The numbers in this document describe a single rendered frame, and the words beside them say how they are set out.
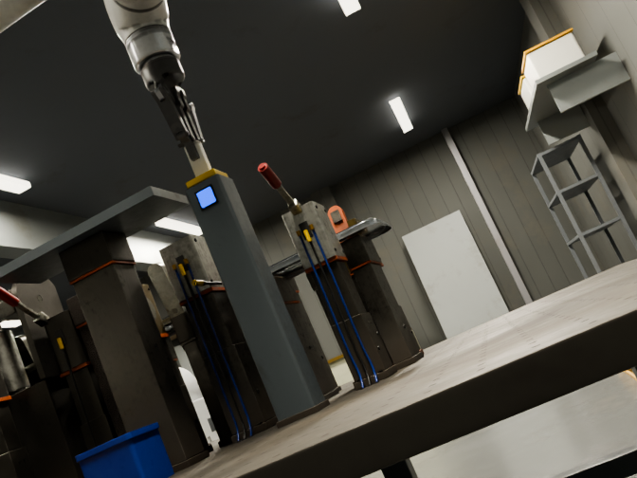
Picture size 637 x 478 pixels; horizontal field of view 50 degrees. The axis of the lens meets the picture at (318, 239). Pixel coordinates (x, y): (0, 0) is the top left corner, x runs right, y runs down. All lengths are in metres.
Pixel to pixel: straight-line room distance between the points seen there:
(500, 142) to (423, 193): 1.25
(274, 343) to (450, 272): 8.13
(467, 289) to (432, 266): 0.56
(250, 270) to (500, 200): 8.56
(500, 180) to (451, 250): 1.19
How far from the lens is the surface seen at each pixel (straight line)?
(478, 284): 9.17
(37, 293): 1.60
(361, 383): 1.27
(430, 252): 9.35
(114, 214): 1.26
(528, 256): 9.58
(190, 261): 1.39
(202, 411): 7.75
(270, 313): 1.16
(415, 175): 9.75
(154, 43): 1.33
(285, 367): 1.16
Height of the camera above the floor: 0.75
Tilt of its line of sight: 11 degrees up
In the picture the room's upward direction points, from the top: 24 degrees counter-clockwise
